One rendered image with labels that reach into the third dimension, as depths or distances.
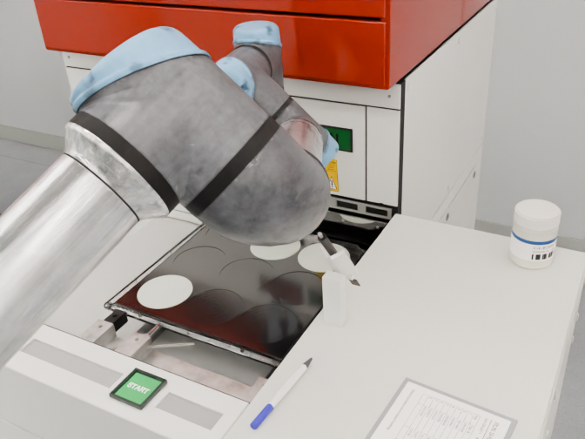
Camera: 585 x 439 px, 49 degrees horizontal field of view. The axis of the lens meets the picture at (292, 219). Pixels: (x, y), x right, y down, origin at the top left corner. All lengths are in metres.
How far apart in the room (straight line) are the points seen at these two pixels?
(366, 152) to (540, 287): 0.40
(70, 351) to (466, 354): 0.57
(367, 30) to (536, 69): 1.62
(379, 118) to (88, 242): 0.74
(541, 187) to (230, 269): 1.83
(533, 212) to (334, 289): 0.35
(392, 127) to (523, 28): 1.50
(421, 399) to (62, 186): 0.53
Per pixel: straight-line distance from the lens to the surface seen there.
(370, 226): 1.28
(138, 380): 0.94
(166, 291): 1.20
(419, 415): 0.85
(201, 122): 0.54
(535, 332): 1.00
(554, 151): 2.76
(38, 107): 4.29
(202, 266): 1.25
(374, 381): 0.89
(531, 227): 1.08
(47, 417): 1.06
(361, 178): 1.25
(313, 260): 1.23
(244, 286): 1.18
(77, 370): 1.00
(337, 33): 1.11
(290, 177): 0.56
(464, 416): 0.86
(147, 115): 0.54
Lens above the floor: 1.59
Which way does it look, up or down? 31 degrees down
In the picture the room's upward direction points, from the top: 4 degrees counter-clockwise
